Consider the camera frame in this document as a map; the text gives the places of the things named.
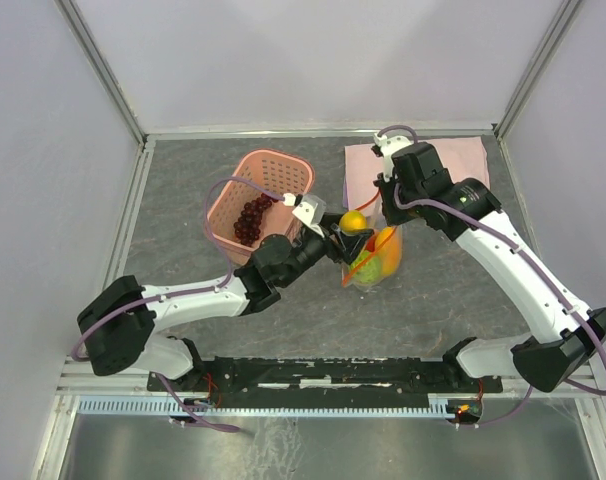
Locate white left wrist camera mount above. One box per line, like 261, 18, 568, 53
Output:
283, 193, 326, 237

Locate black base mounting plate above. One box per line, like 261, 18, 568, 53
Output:
169, 357, 503, 410

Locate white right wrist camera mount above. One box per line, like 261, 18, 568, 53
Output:
372, 132, 418, 180

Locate dark red grape bunch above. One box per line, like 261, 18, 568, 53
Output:
233, 194, 274, 247

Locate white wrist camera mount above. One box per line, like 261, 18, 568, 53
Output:
372, 132, 418, 180
283, 193, 326, 237

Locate pink plastic perforated basket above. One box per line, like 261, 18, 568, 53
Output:
207, 149, 315, 265

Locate aluminium frame rail front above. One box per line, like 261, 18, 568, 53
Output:
57, 355, 604, 399

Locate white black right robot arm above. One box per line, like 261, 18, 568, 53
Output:
372, 136, 606, 393

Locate green custard apple toy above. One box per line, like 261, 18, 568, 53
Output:
350, 250, 385, 287

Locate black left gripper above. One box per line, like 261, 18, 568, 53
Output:
279, 212, 374, 288

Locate light blue cable duct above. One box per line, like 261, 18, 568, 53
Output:
76, 394, 457, 416

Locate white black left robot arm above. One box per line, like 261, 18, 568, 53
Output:
73, 226, 374, 390

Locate clear zip top bag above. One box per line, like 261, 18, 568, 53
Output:
342, 192, 403, 290

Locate pink embroidered cloth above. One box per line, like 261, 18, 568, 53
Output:
343, 137, 490, 210

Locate orange toy fruit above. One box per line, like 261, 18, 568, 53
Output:
375, 227, 402, 277

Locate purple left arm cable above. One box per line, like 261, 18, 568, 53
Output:
71, 177, 294, 432

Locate yellow toy mango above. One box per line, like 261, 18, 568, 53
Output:
339, 210, 368, 229

